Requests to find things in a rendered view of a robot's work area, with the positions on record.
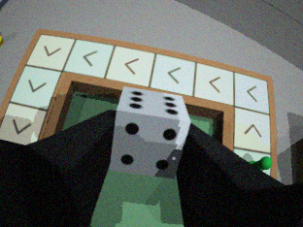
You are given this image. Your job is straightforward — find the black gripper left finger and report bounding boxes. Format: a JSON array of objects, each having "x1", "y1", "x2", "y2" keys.
[{"x1": 0, "y1": 110, "x2": 117, "y2": 227}]

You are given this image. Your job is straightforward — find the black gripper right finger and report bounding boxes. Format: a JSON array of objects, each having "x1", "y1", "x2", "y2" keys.
[{"x1": 176, "y1": 122, "x2": 303, "y2": 227}]

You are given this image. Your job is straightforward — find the green pawn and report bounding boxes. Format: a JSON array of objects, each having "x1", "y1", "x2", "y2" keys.
[{"x1": 249, "y1": 157, "x2": 272, "y2": 171}]

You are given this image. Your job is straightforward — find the white die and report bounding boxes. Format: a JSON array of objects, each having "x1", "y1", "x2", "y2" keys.
[{"x1": 110, "y1": 86, "x2": 190, "y2": 178}]

